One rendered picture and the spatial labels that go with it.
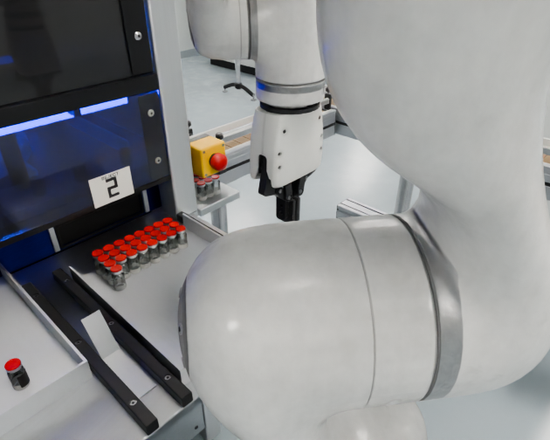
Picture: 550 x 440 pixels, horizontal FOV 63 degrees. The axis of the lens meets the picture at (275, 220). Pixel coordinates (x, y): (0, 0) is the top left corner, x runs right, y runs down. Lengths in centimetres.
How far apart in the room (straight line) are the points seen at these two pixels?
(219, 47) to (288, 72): 8
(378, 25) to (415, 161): 6
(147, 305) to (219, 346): 59
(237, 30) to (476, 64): 37
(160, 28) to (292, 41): 44
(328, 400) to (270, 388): 3
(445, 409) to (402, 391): 157
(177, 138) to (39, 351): 47
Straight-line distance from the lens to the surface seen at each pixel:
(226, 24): 51
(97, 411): 71
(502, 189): 21
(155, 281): 88
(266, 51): 52
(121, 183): 93
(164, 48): 92
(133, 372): 73
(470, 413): 186
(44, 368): 79
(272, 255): 25
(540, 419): 195
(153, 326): 79
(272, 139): 55
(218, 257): 26
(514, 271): 25
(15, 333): 87
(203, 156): 103
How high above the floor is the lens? 143
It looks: 32 degrees down
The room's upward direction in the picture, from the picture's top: straight up
